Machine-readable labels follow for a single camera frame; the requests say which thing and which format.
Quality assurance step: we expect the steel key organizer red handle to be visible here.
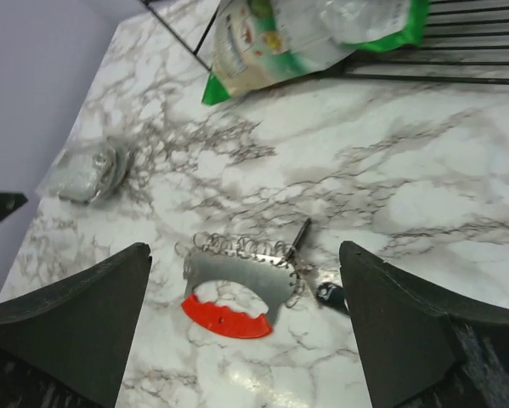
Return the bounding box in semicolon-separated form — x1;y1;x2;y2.
181;232;303;340

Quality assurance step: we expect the green white snack bag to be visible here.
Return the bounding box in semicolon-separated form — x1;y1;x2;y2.
202;0;429;105

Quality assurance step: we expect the black wire shelf rack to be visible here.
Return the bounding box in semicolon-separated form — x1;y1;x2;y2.
139;0;509;86

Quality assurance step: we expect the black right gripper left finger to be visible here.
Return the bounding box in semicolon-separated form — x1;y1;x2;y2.
0;242;152;407

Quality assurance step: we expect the silver glitter pouch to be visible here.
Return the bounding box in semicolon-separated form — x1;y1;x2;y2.
37;136;134;206

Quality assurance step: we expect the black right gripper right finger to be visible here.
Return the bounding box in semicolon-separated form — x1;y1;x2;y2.
339;241;509;407

